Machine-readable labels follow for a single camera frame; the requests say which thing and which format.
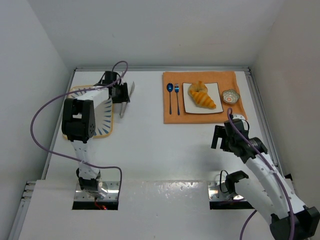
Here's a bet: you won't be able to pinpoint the metal tongs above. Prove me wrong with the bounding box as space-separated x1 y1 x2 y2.
119 81 135 119

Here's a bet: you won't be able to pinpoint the striped orange croissant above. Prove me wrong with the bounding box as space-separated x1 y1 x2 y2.
189 91 217 109

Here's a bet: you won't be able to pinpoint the round glazed bread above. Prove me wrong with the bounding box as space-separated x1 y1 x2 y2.
188 81 208 93

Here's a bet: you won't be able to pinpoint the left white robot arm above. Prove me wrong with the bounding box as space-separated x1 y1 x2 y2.
61 70 130 199

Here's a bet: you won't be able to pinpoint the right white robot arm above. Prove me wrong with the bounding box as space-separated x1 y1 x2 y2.
211 119 320 240

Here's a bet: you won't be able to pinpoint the blue patterned rectangular tray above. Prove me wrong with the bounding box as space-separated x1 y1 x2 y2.
67 85 114 139

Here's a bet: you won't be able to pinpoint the small flower-shaped dish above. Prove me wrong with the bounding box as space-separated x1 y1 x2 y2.
222 89 240 105

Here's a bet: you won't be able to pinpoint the white square plate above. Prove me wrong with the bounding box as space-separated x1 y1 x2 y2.
182 82 224 115

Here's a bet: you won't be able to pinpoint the orange cloth placemat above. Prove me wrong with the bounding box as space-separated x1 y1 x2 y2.
163 71 248 124

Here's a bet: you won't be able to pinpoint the blue spoon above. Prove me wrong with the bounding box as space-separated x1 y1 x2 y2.
166 82 174 115

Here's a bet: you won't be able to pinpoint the blue fork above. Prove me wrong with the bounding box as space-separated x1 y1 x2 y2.
174 83 180 116

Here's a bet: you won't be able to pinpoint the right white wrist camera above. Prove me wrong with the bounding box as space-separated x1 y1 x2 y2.
230 114 247 126

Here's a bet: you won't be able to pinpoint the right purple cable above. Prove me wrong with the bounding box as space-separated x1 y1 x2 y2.
226 107 297 240

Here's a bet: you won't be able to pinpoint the purple cable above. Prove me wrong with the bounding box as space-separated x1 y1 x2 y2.
30 60 129 201
226 107 297 240

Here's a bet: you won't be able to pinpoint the black thin cable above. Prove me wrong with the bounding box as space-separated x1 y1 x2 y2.
217 169 232 195

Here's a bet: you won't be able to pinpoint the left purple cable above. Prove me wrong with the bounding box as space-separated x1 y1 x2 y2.
30 60 129 201

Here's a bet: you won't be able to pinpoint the aluminium frame rail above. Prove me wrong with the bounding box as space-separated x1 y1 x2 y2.
74 66 250 72

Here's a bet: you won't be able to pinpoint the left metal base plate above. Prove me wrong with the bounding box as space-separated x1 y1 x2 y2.
73 181 120 202

